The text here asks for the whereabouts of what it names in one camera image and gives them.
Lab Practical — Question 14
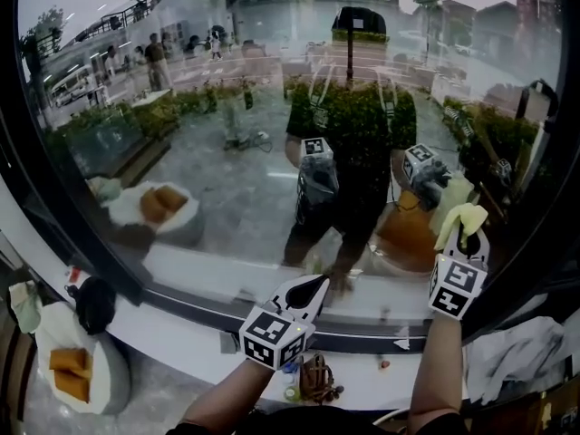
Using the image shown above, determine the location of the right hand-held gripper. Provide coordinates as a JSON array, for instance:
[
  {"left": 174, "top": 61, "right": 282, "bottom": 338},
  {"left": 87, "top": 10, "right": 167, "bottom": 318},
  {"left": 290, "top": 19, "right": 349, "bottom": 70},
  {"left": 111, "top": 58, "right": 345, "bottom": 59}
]
[{"left": 427, "top": 222, "right": 492, "bottom": 322}]

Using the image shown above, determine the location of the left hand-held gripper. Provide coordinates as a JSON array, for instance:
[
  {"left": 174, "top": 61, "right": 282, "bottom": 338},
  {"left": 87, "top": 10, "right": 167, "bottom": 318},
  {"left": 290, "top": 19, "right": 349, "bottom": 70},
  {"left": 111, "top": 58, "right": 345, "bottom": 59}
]
[{"left": 238, "top": 274, "right": 332, "bottom": 372}]

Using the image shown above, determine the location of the yellow-green cloth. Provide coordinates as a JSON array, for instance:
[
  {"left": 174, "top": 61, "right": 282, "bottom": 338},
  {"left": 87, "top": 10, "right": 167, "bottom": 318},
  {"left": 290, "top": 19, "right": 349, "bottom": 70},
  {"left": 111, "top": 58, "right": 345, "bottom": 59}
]
[{"left": 433, "top": 202, "right": 489, "bottom": 254}]

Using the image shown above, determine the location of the window glass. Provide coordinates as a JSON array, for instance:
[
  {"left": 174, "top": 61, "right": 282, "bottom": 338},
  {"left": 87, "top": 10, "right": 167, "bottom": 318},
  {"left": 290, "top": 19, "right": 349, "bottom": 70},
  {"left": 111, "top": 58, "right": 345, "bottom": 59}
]
[{"left": 16, "top": 0, "right": 564, "bottom": 334}]

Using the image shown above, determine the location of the person's left forearm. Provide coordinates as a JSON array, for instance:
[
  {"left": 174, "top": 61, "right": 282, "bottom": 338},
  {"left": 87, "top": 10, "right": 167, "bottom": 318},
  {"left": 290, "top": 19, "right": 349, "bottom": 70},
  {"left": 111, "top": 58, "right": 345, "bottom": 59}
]
[{"left": 179, "top": 358, "right": 275, "bottom": 426}]

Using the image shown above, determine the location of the person's right forearm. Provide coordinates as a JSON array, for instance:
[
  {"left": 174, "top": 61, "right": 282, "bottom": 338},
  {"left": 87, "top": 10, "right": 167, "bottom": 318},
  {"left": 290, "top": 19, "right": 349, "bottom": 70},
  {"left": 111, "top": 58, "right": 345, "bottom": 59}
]
[{"left": 407, "top": 316, "right": 464, "bottom": 421}]

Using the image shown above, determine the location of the pale green cloth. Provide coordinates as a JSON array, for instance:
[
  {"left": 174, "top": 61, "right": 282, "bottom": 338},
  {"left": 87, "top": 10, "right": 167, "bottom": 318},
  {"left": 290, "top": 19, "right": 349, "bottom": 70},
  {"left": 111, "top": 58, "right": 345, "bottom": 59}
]
[{"left": 8, "top": 281, "right": 44, "bottom": 335}]

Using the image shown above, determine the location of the crumpled white sheet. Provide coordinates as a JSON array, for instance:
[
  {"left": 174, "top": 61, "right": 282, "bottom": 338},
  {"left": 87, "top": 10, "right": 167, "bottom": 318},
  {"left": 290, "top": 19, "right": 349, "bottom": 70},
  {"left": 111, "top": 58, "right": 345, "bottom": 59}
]
[{"left": 465, "top": 316, "right": 568, "bottom": 406}]

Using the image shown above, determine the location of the white windowsill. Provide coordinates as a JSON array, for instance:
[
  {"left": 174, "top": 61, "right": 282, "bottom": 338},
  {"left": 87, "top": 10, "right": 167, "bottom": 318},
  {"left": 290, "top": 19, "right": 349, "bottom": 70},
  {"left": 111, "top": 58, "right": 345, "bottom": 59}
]
[{"left": 0, "top": 169, "right": 470, "bottom": 412}]

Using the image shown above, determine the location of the person's black shirt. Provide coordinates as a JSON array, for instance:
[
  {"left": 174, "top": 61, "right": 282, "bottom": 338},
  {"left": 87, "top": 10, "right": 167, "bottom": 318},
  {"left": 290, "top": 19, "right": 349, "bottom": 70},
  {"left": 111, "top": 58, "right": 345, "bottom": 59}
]
[{"left": 164, "top": 404, "right": 473, "bottom": 435}]

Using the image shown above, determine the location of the black bag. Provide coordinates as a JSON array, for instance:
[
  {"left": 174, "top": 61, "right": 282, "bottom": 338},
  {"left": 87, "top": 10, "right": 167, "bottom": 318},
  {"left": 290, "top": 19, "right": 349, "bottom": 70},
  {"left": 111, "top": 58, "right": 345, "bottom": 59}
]
[{"left": 64, "top": 275, "right": 119, "bottom": 335}]

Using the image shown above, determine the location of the orange cushion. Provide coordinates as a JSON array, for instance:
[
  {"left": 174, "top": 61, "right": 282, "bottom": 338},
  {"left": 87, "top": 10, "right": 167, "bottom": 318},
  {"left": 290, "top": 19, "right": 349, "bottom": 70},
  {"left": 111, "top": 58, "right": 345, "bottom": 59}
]
[
  {"left": 53, "top": 366, "right": 92, "bottom": 403},
  {"left": 48, "top": 346, "right": 94, "bottom": 373}
]

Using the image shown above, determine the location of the black window frame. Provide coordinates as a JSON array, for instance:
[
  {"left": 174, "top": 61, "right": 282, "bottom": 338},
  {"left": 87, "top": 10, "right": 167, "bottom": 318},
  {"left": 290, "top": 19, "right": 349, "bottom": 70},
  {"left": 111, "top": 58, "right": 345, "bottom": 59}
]
[{"left": 0, "top": 0, "right": 580, "bottom": 357}]

